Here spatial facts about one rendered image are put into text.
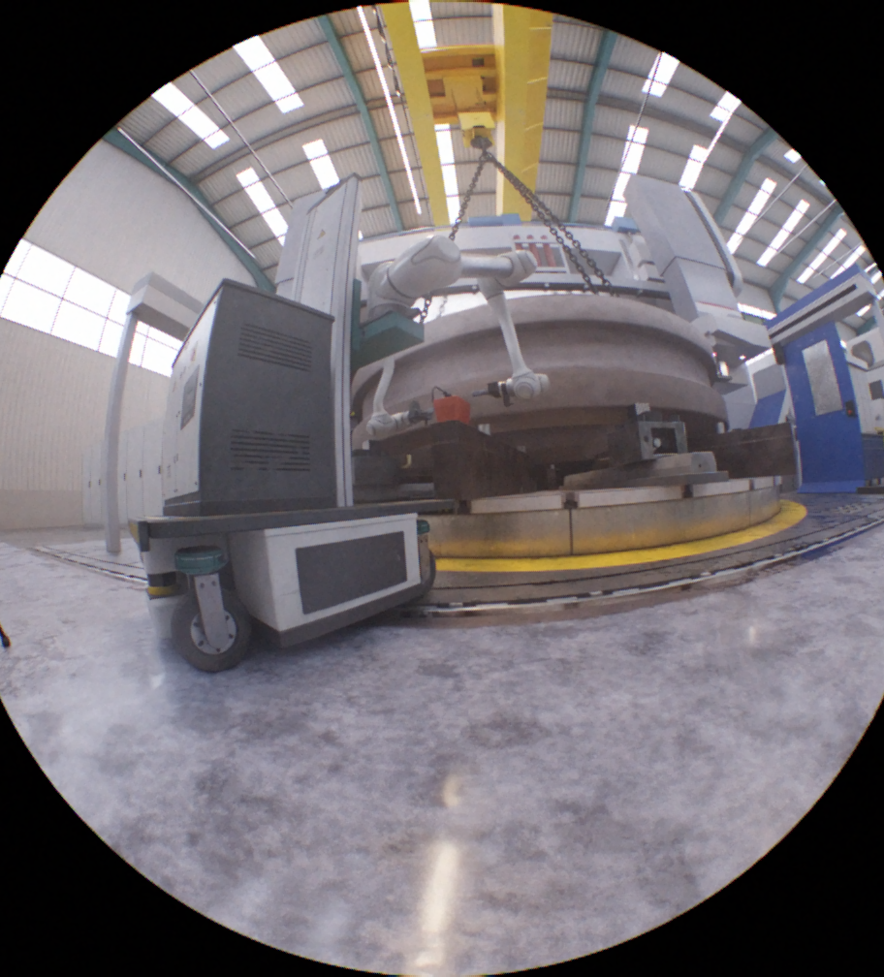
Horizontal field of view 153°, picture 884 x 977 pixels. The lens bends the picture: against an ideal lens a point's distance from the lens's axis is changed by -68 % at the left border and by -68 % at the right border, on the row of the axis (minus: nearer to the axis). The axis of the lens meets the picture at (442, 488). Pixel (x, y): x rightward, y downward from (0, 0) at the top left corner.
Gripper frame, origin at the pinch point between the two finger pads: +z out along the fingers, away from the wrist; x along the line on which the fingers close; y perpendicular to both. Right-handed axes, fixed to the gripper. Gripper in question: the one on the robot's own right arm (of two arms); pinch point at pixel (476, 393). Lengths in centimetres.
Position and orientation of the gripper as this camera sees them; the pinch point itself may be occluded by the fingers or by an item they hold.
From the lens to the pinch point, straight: 173.9
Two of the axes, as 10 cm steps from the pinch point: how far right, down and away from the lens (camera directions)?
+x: -4.3, 0.1, -9.0
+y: -0.6, -10.0, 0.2
